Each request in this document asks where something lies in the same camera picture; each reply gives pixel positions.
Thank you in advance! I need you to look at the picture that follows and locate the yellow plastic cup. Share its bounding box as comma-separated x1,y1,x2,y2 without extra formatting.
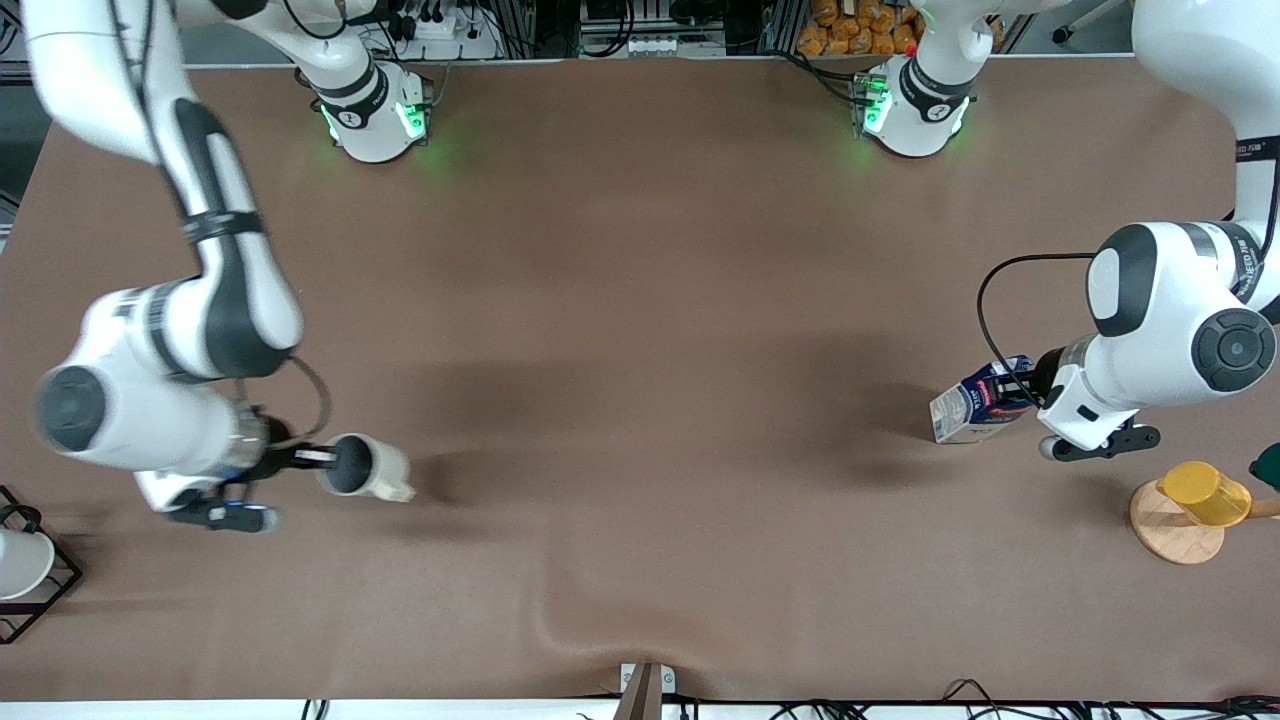
1156,460,1253,529

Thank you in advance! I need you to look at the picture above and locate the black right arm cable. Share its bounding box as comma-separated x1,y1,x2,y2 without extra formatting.
234,354,333,447

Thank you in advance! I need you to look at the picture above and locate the brown table mat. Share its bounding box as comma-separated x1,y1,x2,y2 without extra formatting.
0,55,1280,704

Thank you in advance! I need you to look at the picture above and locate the black wire rack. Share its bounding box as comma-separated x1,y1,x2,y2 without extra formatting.
0,486,84,645

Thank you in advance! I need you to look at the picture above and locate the white cup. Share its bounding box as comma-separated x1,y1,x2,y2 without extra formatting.
0,527,57,602

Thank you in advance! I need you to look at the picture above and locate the white connector block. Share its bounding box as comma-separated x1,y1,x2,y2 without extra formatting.
579,28,728,59

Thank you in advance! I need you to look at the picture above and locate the metal bracket with post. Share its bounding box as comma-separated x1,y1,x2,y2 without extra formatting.
612,661,678,720

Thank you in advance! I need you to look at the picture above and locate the wooden cup stand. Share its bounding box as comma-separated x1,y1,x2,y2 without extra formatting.
1129,479,1280,567

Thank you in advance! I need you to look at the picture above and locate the blue milk carton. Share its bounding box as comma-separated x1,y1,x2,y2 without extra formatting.
929,354,1038,445

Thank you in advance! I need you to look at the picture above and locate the white power strip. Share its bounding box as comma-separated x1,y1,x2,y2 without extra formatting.
398,8,499,61

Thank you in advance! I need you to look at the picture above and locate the grey white mug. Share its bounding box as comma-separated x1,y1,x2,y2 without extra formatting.
315,432,417,504

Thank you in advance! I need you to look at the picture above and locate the pile of orange snacks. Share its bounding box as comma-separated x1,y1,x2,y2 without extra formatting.
796,0,923,58

